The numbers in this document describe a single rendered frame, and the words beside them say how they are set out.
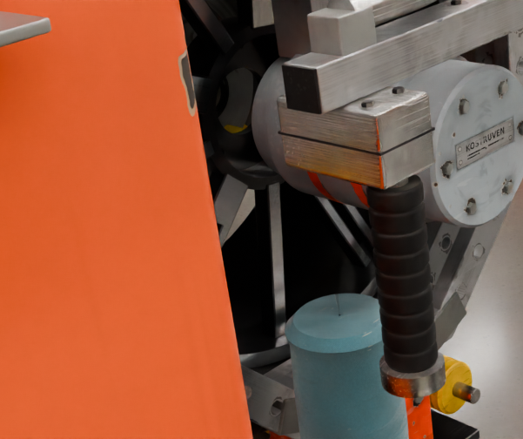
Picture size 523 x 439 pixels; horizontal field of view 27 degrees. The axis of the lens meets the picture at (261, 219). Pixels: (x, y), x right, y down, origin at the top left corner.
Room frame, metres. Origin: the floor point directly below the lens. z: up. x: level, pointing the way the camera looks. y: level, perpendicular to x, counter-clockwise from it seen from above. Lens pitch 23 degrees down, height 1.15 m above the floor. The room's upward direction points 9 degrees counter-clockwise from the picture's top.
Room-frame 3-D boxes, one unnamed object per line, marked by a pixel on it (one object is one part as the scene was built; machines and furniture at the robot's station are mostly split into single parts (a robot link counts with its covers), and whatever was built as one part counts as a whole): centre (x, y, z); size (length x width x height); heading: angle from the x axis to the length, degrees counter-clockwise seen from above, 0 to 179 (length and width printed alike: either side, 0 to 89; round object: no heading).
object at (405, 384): (0.64, -0.09, 0.83); 0.04 x 0.04 x 0.16
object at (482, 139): (0.87, -0.12, 0.85); 0.21 x 0.14 x 0.14; 39
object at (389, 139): (0.66, -0.07, 0.93); 0.09 x 0.05 x 0.05; 39
